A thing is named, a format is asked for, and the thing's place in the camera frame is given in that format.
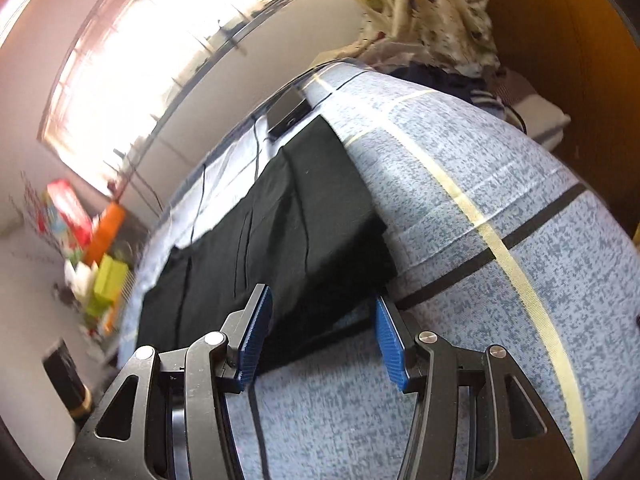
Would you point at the blue patterned bed sheet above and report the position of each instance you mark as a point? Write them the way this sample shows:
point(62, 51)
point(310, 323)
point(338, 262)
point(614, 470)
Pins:
point(495, 241)

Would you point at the white patterned curtain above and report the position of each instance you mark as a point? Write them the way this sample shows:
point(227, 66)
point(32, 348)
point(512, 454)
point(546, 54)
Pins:
point(455, 35)

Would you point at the red flat box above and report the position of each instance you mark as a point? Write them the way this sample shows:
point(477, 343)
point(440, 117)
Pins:
point(67, 204)

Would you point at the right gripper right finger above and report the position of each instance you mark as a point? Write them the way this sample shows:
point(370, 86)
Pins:
point(397, 346)

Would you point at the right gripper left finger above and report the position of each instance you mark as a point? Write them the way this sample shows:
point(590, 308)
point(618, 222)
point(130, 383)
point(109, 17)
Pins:
point(246, 331)

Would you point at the lime green box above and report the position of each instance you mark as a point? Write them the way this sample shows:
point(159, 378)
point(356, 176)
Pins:
point(107, 287)

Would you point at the black pants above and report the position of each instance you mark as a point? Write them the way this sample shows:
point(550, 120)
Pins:
point(307, 228)

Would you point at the orange box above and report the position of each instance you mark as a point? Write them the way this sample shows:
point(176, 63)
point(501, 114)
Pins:
point(105, 233)

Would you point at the black smartphone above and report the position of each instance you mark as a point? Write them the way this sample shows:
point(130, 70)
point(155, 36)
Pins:
point(286, 111)

